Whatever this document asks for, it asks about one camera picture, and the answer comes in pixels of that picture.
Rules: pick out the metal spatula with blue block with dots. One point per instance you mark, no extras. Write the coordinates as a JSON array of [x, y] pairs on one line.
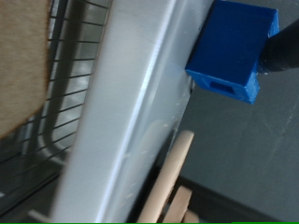
[[230, 53]]

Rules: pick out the silver toaster oven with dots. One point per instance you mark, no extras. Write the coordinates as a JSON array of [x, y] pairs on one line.
[[124, 124]]

